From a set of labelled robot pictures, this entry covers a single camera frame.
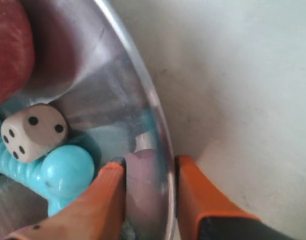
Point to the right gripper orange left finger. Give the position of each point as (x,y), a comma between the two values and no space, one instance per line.
(97,214)

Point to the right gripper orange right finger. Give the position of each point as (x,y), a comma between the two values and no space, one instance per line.
(205,213)

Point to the round metal plate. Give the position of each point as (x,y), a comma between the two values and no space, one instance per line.
(88,67)

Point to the turquoise bone toy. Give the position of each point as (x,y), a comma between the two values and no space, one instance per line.
(59,177)

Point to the white dotted die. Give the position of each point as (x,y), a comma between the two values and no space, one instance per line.
(33,131)

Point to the red apple toy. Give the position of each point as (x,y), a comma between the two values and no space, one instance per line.
(16,48)

